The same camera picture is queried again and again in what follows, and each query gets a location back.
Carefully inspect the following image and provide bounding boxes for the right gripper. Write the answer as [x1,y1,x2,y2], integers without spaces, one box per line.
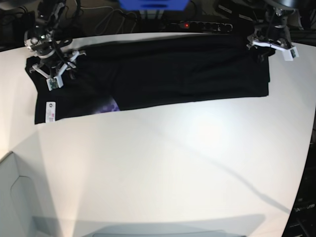
[29,50,86,80]

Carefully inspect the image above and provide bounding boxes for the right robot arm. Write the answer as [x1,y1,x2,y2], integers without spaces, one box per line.
[24,0,85,91]

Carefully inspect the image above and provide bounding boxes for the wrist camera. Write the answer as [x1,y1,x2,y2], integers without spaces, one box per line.
[46,76,64,91]
[282,46,299,61]

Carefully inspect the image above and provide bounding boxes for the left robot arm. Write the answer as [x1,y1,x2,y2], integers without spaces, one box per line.
[247,0,299,62]

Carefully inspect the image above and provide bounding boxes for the white T-shirt label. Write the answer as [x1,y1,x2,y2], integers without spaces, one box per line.
[45,102,56,123]

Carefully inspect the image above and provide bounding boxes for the blue plastic box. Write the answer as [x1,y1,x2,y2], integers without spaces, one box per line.
[119,0,190,11]

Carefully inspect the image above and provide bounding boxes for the black T-shirt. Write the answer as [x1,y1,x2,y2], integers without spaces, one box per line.
[25,35,270,124]

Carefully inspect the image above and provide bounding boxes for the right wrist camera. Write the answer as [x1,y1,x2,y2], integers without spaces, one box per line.
[46,76,64,91]

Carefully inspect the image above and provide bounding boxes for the black power strip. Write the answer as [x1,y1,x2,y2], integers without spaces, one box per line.
[163,21,234,34]

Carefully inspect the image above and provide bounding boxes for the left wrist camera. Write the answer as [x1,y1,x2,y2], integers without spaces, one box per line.
[282,46,299,61]

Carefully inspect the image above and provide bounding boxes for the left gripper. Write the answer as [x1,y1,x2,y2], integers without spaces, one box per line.
[247,34,294,53]

